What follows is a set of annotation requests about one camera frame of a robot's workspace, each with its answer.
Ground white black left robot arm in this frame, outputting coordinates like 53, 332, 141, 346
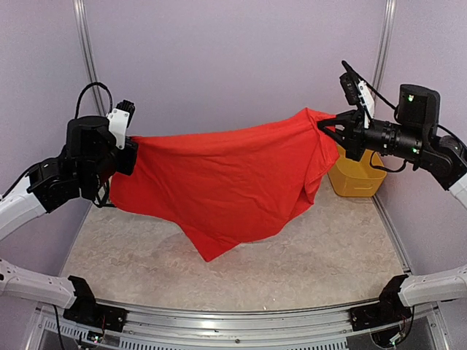
1, 116, 138, 332

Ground grey corner post right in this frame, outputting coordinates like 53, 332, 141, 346
372, 0, 397, 90

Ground red t-shirt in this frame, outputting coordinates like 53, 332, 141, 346
110, 109, 339, 262

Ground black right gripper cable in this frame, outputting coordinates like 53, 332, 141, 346
341, 60, 408, 173

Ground black display box green brooch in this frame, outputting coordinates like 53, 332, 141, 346
93, 180, 115, 209

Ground grey aluminium front rail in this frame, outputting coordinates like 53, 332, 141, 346
34, 298, 448, 350

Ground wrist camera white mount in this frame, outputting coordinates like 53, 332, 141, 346
339, 61, 375, 123
107, 100, 136, 149

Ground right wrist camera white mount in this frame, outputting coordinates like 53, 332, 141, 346
339, 61, 375, 123

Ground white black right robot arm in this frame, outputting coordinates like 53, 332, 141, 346
317, 84, 466, 331

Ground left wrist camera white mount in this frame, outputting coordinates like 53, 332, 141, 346
107, 100, 136, 149

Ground grey corner post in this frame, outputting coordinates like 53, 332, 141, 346
72, 0, 107, 117
372, 0, 397, 90

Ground grey corner post left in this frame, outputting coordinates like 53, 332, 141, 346
72, 0, 107, 117

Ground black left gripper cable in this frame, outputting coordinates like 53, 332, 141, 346
74, 82, 114, 121

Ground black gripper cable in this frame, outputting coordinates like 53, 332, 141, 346
74, 82, 114, 121
341, 60, 408, 173

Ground yellow plastic basket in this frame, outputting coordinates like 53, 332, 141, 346
328, 145, 387, 198

